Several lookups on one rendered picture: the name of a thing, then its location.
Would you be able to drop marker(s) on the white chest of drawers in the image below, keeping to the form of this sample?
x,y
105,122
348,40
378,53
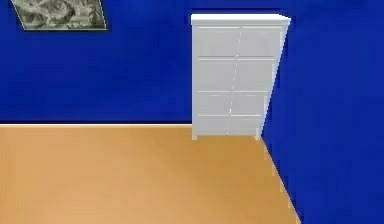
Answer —
x,y
233,76

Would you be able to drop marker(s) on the grey framed wall picture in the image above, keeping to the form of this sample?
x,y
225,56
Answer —
x,y
63,15

